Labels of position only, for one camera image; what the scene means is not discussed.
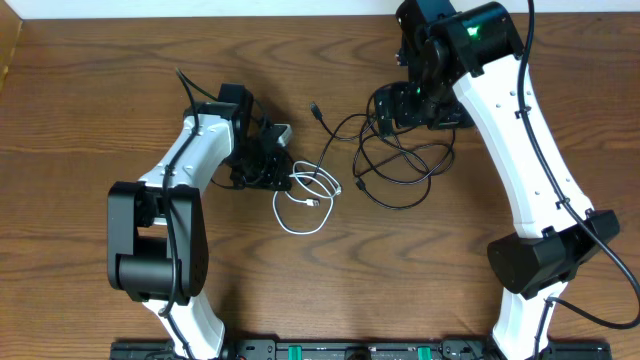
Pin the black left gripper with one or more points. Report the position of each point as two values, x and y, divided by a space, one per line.
270 172

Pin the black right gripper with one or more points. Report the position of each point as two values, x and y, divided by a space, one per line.
399 93

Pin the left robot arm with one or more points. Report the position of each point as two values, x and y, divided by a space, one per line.
157 242

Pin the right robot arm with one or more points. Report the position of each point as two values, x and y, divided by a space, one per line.
468 69

